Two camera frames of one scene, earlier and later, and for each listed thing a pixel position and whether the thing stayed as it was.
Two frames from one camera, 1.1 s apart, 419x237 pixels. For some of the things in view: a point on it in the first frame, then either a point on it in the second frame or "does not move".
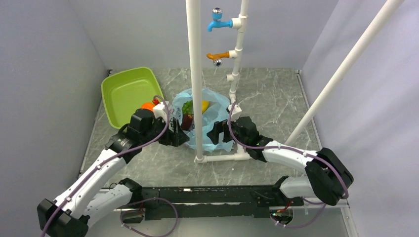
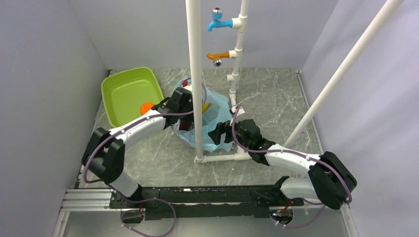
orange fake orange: x=148 y=105 does not move
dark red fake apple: x=187 y=121 does not move
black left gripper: x=175 y=138 -> x=190 y=117
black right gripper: x=219 y=127 does not move
